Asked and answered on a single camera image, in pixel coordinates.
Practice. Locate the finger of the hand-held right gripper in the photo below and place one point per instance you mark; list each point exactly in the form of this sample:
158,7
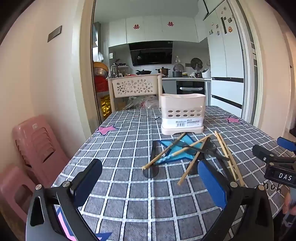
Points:
286,142
263,153

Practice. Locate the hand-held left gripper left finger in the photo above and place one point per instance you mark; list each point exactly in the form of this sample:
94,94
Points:
89,180

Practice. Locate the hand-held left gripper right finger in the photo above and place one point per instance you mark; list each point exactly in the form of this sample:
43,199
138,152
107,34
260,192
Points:
211,183

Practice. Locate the orange patterned wooden chopstick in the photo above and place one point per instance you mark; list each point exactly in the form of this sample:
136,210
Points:
225,154

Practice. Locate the beige plastic utensil holder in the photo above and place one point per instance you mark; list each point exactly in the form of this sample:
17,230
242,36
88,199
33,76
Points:
182,102

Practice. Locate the grey checked tablecloth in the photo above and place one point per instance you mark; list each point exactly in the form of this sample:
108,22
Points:
129,139

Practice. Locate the stacked pink plastic stools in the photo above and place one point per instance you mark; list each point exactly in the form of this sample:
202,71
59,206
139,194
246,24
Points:
39,143

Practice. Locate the pink plastic stool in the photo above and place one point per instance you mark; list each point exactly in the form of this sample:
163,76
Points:
13,190

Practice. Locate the gold foil package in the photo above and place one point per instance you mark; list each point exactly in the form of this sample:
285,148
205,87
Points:
106,106

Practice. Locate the black built-in oven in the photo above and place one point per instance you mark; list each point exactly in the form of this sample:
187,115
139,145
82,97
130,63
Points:
190,92

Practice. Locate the clear plastic bags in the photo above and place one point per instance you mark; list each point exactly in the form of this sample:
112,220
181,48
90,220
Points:
141,102

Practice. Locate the red bucket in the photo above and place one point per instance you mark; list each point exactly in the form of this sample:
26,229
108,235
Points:
101,83

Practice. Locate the white rice cooker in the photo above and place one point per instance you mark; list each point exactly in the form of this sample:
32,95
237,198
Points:
206,73

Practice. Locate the white refrigerator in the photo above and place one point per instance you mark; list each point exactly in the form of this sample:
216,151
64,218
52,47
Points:
227,55

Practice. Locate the beige flower-cut basket cart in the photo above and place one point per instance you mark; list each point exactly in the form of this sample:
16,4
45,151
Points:
134,87

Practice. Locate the steel basin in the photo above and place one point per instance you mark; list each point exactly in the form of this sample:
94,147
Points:
101,73

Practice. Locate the round black rack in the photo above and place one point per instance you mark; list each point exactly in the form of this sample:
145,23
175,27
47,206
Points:
196,63

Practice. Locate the glass kettle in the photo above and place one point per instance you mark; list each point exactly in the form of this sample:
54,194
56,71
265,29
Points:
113,70

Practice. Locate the dark stockpot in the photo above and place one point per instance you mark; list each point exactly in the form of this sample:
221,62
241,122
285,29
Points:
177,74

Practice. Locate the white spice rack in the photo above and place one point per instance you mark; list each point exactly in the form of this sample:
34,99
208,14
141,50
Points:
123,69

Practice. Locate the round glass lid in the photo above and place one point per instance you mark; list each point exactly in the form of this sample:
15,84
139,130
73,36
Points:
178,67

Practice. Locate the black wok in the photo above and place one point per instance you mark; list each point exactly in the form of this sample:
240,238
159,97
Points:
143,72

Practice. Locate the steel pot on stove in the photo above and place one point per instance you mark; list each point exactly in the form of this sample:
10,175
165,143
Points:
163,70

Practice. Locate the hanging clear plastic bag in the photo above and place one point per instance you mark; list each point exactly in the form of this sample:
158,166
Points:
100,57

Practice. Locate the group of fridge magnets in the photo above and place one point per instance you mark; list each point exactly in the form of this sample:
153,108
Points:
222,18

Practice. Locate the black range hood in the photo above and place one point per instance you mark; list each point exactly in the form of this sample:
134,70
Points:
151,53

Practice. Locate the red paper decoration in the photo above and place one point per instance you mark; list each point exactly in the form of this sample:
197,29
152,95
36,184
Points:
136,26
170,23

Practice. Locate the white upper cabinets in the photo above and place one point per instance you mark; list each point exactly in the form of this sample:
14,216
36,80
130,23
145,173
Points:
152,32

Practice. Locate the white sliding door frame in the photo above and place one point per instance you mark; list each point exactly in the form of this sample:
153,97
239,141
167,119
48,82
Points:
251,69

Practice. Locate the grey wall switch plate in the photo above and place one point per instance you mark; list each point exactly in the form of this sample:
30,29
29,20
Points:
55,33

